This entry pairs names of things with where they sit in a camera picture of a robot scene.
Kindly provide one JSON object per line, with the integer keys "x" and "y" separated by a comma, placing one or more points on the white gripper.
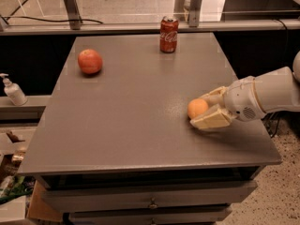
{"x": 240, "y": 98}

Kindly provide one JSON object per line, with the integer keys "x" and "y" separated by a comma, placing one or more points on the orange fruit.
{"x": 196, "y": 107}

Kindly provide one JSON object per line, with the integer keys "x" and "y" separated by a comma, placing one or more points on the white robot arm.
{"x": 279, "y": 90}

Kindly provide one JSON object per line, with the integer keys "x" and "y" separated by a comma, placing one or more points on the red coke can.
{"x": 168, "y": 34}

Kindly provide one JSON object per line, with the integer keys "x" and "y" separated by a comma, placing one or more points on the lower drawer with knob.
{"x": 160, "y": 216}

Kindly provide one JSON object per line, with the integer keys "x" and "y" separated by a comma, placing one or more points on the drawer with knob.
{"x": 121, "y": 198}
{"x": 160, "y": 216}

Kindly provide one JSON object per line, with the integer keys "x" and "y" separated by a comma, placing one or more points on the grey drawer cabinet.
{"x": 127, "y": 125}

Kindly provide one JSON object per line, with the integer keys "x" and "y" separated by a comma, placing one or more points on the red apple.
{"x": 89, "y": 61}

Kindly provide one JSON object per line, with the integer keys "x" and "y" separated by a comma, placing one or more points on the top drawer with knob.
{"x": 121, "y": 198}

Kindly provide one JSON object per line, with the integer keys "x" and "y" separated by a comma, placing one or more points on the white pump bottle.
{"x": 13, "y": 91}

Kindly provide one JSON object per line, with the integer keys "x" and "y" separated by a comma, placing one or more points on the cardboard box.
{"x": 38, "y": 209}

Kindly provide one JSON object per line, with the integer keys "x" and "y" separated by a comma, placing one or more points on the green packaging clutter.
{"x": 13, "y": 187}

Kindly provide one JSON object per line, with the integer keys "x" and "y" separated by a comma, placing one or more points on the right metal railing post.
{"x": 194, "y": 13}

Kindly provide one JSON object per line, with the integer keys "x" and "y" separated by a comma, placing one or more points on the metal railing post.
{"x": 194, "y": 13}
{"x": 73, "y": 14}

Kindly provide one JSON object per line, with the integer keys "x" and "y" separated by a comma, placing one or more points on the left metal railing post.
{"x": 73, "y": 14}

